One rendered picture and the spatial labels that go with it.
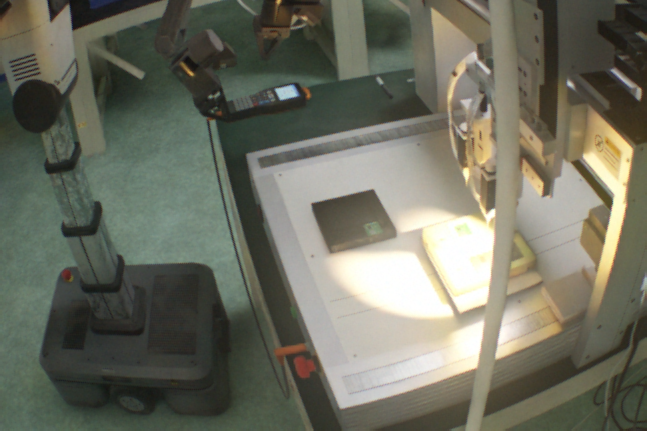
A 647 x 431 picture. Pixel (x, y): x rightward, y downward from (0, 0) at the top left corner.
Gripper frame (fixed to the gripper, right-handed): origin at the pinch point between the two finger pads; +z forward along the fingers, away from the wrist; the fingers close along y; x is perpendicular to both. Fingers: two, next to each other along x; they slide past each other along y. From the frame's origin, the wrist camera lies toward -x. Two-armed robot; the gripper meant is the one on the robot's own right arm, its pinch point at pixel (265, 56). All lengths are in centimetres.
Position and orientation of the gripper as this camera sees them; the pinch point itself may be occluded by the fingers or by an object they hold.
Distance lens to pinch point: 156.1
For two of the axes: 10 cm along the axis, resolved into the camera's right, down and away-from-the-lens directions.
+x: -9.4, 0.1, -3.4
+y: -2.9, -5.2, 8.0
